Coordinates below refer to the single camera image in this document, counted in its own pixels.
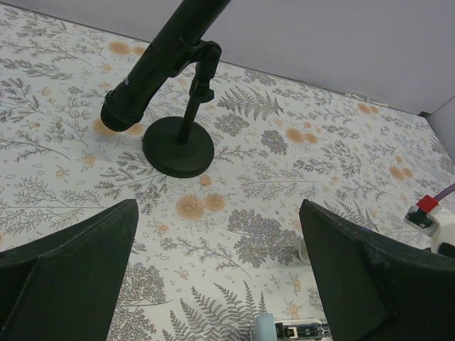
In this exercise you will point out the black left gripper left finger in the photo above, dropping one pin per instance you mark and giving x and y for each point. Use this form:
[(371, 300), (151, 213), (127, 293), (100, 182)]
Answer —
[(65, 286)]

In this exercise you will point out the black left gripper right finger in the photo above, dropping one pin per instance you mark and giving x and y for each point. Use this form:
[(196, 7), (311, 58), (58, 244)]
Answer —
[(375, 288)]

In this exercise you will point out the beige green stapler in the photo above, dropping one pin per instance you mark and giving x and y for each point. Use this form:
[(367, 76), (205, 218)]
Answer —
[(303, 253)]

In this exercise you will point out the black microphone desk stand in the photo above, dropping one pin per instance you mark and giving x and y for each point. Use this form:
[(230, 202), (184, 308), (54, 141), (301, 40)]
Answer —
[(178, 146)]

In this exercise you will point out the black microphone orange tip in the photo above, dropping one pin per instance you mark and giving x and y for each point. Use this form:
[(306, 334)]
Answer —
[(178, 44)]

